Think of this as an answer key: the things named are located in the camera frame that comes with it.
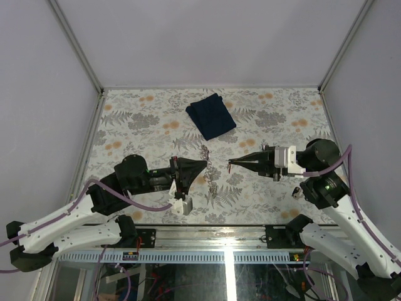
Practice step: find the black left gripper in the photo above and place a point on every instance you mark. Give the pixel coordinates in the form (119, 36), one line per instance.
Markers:
(183, 171)

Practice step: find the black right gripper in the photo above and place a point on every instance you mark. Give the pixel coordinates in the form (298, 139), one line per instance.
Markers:
(262, 162)

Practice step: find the steel disc with keyrings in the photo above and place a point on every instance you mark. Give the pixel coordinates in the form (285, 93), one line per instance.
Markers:
(210, 173)

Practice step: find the silver key black tag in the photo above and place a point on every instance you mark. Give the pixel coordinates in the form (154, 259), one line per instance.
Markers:
(297, 193)

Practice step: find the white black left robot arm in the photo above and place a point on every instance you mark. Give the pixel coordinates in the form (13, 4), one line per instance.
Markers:
(95, 217)

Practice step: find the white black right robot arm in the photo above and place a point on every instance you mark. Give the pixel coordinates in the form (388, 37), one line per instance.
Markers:
(370, 258)

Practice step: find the dark blue folded cloth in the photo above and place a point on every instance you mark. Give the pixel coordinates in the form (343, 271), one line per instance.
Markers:
(211, 117)

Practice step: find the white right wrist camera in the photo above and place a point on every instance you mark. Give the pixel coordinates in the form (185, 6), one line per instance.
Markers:
(285, 158)

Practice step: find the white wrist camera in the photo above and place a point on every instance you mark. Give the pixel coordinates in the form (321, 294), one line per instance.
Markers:
(182, 204)
(285, 158)

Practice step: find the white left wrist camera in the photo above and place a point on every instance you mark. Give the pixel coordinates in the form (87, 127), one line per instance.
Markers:
(182, 204)

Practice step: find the aluminium mounting rail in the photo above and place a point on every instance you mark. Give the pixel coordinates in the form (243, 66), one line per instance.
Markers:
(184, 238)

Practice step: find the white slotted cable duct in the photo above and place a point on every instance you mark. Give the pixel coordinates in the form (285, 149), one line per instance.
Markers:
(177, 257)

